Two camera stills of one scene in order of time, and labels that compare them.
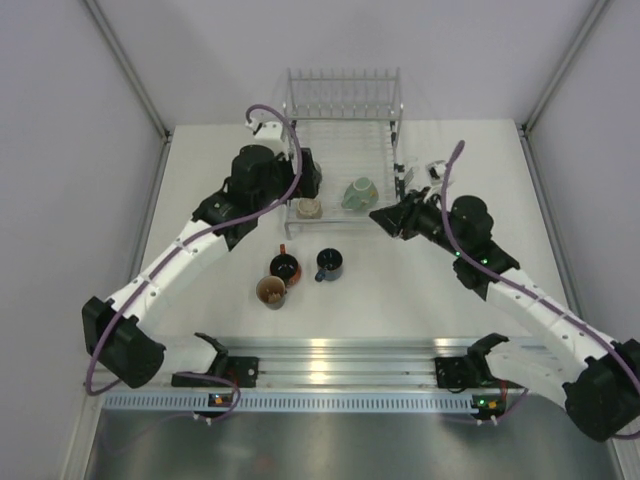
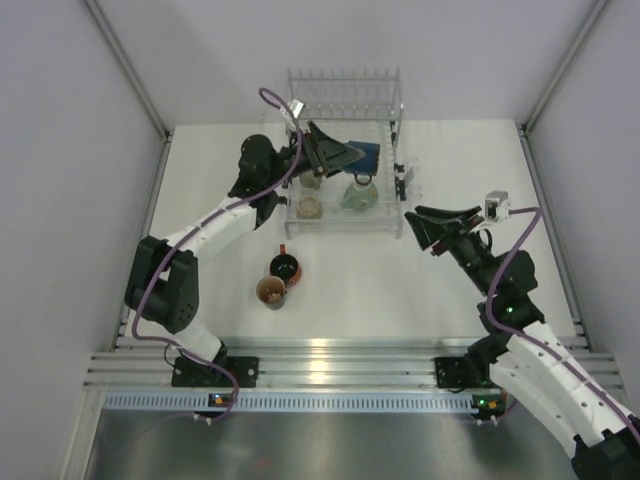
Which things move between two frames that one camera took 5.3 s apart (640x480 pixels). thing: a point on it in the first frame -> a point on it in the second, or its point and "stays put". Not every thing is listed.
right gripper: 412,208 -> 429,232
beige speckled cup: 309,208 stays put
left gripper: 306,186 -> 339,157
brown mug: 271,292 stays put
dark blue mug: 329,264 -> 366,167
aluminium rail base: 333,362 stays put
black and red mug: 286,267 stays put
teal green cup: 360,195 stays put
